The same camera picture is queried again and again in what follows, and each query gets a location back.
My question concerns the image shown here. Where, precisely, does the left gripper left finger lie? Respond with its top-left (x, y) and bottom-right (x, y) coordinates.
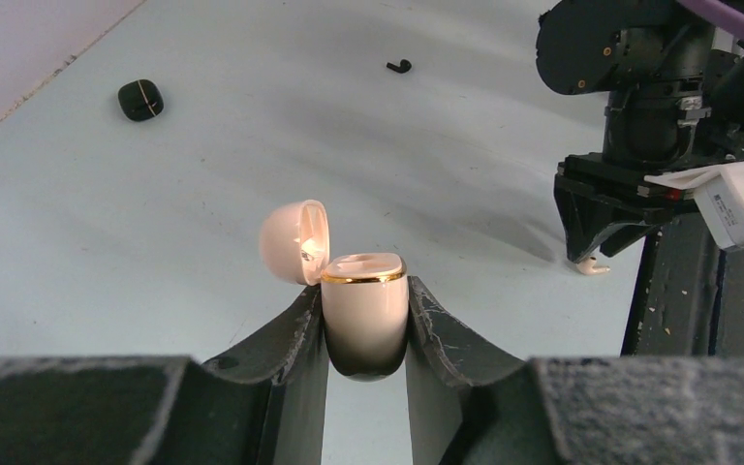
top-left (0, 287), bottom-right (328, 464)

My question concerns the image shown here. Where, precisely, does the black earbud right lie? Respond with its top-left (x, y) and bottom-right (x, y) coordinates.
top-left (386, 59), bottom-right (413, 74)

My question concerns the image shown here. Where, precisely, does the black earbud charging case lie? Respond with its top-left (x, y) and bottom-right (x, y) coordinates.
top-left (117, 79), bottom-right (165, 122)

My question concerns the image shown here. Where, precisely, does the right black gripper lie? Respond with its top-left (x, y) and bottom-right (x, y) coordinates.
top-left (554, 153), bottom-right (744, 357)

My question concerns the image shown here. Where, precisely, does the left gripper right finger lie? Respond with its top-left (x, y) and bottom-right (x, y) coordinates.
top-left (405, 276), bottom-right (744, 464)

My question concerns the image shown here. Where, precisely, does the pink earbud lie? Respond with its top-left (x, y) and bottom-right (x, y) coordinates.
top-left (575, 257), bottom-right (610, 276)

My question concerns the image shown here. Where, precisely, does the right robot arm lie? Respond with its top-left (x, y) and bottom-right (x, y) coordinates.
top-left (536, 1), bottom-right (744, 357)

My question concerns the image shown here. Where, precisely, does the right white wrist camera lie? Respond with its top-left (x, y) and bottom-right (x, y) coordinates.
top-left (644, 161), bottom-right (744, 251)

